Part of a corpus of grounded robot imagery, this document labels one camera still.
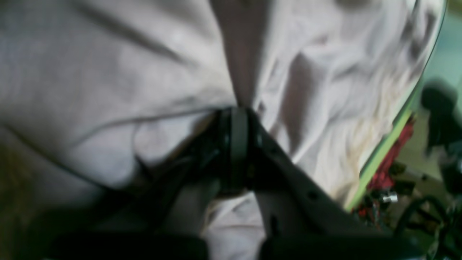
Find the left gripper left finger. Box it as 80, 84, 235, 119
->
22, 108, 240, 260

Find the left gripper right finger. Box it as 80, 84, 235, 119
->
238, 108, 422, 260

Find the mauve t-shirt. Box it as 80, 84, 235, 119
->
0, 0, 445, 260

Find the red cloth on floor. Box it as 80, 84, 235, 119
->
348, 115, 415, 212

